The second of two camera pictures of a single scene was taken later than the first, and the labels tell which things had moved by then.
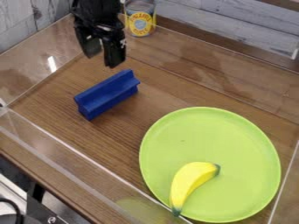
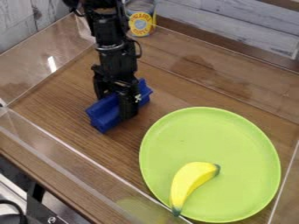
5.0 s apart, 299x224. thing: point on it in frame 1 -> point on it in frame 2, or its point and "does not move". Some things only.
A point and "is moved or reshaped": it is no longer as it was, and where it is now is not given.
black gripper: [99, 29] -> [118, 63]
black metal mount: [39, 213] does not move
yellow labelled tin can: [141, 17] does not move
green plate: [211, 136] does not move
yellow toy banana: [191, 174] does not move
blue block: [106, 93] is moved or reshaped
